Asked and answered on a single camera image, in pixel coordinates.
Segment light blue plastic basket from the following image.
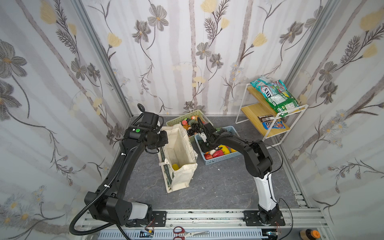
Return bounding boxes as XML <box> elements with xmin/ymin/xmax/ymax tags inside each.
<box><xmin>194</xmin><ymin>134</ymin><xmax>241</xmax><ymax>165</ymax></box>

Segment white metal wooden shelf rack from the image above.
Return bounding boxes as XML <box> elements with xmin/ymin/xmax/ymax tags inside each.
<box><xmin>235</xmin><ymin>84</ymin><xmax>309</xmax><ymax>147</ymax></box>

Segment cream canvas grocery bag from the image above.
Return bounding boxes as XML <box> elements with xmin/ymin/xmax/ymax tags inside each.
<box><xmin>158</xmin><ymin>124</ymin><xmax>198</xmax><ymax>194</ymax></box>

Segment brown candy bag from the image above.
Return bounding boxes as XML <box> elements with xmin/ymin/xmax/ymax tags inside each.
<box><xmin>258</xmin><ymin>115</ymin><xmax>275</xmax><ymax>123</ymax></box>

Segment green snack bag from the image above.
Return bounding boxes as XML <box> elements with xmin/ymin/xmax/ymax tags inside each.
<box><xmin>250</xmin><ymin>77</ymin><xmax>300</xmax><ymax>118</ymax></box>

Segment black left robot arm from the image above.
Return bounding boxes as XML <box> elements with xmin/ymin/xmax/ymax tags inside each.
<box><xmin>85</xmin><ymin>126</ymin><xmax>168</xmax><ymax>226</ymax></box>

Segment black corrugated cable conduit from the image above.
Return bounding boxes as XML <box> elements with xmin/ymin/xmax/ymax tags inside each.
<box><xmin>68</xmin><ymin>152</ymin><xmax>127</xmax><ymax>236</ymax></box>

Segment light green plastic basket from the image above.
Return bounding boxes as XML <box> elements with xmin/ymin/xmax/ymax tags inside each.
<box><xmin>166</xmin><ymin>110</ymin><xmax>212</xmax><ymax>127</ymax></box>

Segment red handled scissors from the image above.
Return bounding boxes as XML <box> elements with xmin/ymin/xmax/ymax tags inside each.
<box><xmin>173</xmin><ymin>226</ymin><xmax>209</xmax><ymax>240</ymax></box>

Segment black toy grapes bunch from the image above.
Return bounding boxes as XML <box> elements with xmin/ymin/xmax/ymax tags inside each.
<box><xmin>187</xmin><ymin>123</ymin><xmax>203</xmax><ymax>137</ymax></box>

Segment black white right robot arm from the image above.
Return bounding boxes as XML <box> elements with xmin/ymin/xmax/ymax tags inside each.
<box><xmin>199</xmin><ymin>123</ymin><xmax>286</xmax><ymax>226</ymax></box>

